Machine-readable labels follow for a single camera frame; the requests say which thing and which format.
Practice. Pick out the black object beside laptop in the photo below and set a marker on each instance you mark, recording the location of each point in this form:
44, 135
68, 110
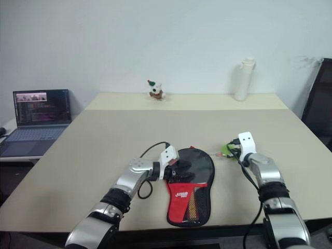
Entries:
2, 131

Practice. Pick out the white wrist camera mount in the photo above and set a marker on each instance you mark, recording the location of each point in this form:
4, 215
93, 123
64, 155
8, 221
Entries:
247, 145
168, 155

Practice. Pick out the open grey laptop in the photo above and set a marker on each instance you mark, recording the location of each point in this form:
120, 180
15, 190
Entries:
33, 135

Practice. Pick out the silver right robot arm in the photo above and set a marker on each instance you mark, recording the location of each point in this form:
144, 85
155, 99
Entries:
267, 168

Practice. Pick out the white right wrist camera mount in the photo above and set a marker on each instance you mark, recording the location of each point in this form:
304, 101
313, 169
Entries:
247, 145

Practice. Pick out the black red table tennis paddle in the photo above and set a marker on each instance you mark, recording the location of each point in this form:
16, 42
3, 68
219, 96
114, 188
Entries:
201, 163

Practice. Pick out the white dog plush toy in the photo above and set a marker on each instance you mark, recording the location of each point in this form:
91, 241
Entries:
155, 90

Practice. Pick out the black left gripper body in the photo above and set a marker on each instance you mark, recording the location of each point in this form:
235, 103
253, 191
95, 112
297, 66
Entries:
172, 173

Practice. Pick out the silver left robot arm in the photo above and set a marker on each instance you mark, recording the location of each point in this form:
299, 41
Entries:
129, 176

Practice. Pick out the black red mesh paddle case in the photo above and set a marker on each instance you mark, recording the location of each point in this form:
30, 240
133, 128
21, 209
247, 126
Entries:
179, 201

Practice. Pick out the black office chair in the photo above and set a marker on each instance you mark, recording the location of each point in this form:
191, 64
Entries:
320, 103

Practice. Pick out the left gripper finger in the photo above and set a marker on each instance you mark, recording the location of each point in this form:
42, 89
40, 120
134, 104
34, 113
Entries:
185, 164
186, 175

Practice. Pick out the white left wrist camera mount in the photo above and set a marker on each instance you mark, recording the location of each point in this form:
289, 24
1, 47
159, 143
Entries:
168, 155

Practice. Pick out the white water bottle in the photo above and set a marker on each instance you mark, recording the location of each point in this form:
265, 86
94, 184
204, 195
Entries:
243, 80

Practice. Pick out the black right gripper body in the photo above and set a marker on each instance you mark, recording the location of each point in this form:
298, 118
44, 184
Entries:
237, 148

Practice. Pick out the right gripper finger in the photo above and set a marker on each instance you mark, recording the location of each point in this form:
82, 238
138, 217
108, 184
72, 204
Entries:
231, 152
229, 143

